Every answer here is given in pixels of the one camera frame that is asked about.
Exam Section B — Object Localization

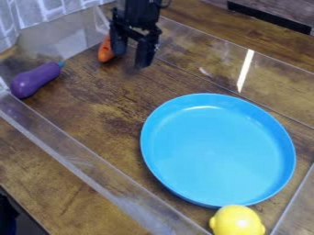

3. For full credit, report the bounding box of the orange toy carrot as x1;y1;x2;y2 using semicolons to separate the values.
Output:
97;35;115;62

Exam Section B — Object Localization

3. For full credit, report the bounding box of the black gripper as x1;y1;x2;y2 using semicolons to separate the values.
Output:
111;0;162;68

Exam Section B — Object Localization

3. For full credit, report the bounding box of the blue round tray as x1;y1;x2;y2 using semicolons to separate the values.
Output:
140;94;297;207

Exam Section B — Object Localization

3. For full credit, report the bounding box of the white grey curtain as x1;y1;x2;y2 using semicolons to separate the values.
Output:
0;0;115;53

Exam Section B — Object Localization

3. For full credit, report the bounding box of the yellow toy lemon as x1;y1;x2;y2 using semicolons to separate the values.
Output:
208;205;266;235

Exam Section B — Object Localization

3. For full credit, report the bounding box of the purple toy eggplant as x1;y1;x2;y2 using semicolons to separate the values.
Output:
9;62;65;99

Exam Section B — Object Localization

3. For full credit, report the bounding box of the clear acrylic enclosure wall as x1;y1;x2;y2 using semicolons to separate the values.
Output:
0;0;314;235

